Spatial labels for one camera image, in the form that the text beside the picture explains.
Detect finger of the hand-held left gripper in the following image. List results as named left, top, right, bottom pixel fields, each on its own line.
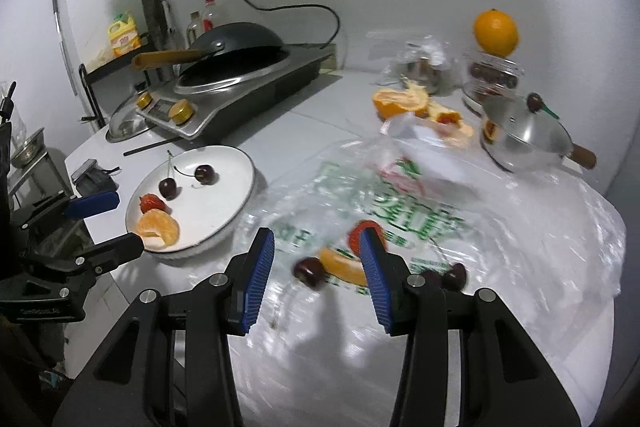
left=22, top=231, right=146, bottom=280
left=12, top=189, right=121, bottom=233

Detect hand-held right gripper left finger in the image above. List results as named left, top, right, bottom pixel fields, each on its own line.
left=52, top=227, right=277, bottom=427

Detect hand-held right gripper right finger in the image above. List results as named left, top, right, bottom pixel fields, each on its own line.
left=360, top=227, right=583, bottom=427

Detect peeled orange segment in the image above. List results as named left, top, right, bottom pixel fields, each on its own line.
left=319, top=247, right=368, bottom=287
left=136, top=209, right=180, bottom=253

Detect red strawberry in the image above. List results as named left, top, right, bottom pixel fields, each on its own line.
left=139, top=193, right=171, bottom=215
left=347, top=219, right=388, bottom=255

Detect white plate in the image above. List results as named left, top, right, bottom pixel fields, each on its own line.
left=125, top=145, right=256, bottom=262

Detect printed clear plastic bag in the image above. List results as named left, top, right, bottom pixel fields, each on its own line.
left=235, top=112, right=628, bottom=348

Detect small black device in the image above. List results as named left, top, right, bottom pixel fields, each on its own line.
left=71, top=159, right=121, bottom=195

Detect black chopsticks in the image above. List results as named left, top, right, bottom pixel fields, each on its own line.
left=123, top=138, right=176, bottom=156

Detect steel basin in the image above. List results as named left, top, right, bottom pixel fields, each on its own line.
left=10, top=129, right=48, bottom=168

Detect large pot lid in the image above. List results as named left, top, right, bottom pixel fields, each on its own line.
left=106, top=94, right=168, bottom=144

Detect black metal rack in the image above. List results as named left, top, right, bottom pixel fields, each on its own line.
left=79, top=32, right=151, bottom=128

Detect white plastic bag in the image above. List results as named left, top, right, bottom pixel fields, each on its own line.
left=87, top=47, right=116, bottom=70

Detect yellow detergent bottle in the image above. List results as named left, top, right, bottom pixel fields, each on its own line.
left=108, top=12, right=143, bottom=58

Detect orange peel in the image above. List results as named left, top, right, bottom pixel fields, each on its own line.
left=427, top=99, right=476, bottom=145

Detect half peeled orange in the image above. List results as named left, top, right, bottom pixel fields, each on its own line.
left=372, top=79, right=431, bottom=120

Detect steel induction cooker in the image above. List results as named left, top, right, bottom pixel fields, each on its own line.
left=135, top=42, right=335, bottom=142

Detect black umbrella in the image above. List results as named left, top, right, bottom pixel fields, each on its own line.
left=148, top=0, right=173, bottom=52

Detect cooking oil bottle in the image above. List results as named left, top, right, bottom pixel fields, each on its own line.
left=186, top=11, right=203, bottom=45

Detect small steel pot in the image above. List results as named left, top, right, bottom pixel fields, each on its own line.
left=480, top=93, right=597, bottom=172

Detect black wok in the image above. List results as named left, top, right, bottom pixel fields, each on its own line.
left=131, top=22, right=287, bottom=80

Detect red cap bottle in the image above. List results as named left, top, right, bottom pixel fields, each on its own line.
left=201, top=0, right=221, bottom=32

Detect glass jar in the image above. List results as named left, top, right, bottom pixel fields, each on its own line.
left=461, top=52, right=526, bottom=112

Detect crumpled clear plastic bag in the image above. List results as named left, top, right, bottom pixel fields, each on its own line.
left=372, top=34, right=461, bottom=95

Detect whole orange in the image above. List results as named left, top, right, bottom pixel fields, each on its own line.
left=474, top=8, right=519, bottom=56

